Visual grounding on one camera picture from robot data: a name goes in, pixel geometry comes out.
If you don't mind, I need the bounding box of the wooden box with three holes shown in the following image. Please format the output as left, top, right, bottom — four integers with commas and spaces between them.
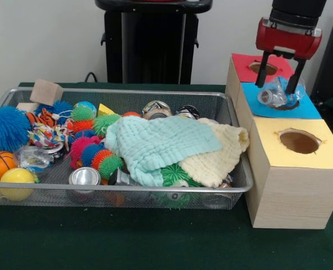
224, 53, 333, 230

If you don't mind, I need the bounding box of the green spiky ball with eyes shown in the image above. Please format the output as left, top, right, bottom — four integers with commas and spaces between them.
159, 163, 201, 209

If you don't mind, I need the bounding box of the dark green tablecloth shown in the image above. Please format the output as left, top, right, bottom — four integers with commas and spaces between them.
0, 81, 333, 270

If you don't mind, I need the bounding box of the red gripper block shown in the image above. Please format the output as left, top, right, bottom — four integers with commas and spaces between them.
255, 18, 323, 96

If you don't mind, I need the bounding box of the blue fuzzy monster toy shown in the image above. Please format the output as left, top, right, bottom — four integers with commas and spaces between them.
0, 106, 32, 152

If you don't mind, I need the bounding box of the multicolour spiky caterpillar toy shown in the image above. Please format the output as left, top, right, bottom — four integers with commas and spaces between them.
66, 105, 125, 180

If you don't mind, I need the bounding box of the mint green waffle cloth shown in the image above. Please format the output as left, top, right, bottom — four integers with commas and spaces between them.
104, 115, 223, 187

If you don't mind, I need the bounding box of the shallow wire mesh bin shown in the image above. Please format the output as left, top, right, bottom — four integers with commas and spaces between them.
0, 86, 254, 210

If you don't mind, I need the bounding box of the plain wooden cube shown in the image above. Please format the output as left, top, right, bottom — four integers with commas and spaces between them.
30, 79, 64, 106

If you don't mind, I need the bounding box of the crushed red drink can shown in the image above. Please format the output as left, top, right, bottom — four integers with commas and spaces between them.
68, 167, 102, 195

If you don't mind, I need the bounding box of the blue and clear plastic packet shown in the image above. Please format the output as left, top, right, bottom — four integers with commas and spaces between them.
258, 75, 307, 109

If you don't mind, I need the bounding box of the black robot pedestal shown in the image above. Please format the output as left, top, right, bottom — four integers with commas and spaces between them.
94, 0, 214, 84

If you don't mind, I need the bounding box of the cream yellow waffle cloth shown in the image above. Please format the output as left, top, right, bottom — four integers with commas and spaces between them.
180, 117, 251, 188

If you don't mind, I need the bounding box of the yellow smooth ball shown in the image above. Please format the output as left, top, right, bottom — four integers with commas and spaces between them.
0, 168, 35, 202

